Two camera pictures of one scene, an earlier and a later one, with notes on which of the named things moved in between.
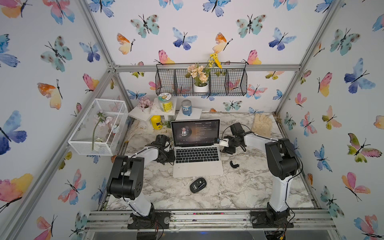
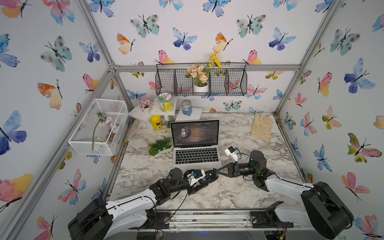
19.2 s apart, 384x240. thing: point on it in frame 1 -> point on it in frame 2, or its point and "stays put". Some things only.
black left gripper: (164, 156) -> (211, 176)
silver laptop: (196, 154) stays put
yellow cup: (156, 122) stays put
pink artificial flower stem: (103, 120) stays put
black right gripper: (228, 150) -> (234, 170)
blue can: (186, 107) stays put
